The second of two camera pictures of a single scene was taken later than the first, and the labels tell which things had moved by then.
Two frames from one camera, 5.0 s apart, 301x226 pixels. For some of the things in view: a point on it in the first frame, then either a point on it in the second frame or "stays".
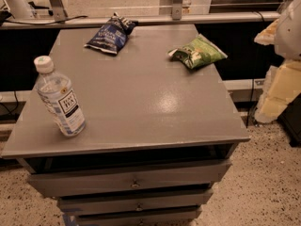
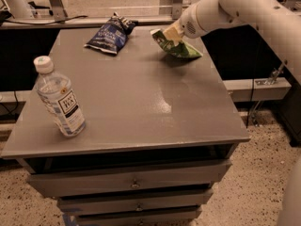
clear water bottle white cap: [58, 96] stays
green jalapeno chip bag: [198, 53] → [181, 50]
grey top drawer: [128, 179] stays
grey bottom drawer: [146, 218] stays
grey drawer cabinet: [159, 135] stays
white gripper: [289, 37] → [188, 24]
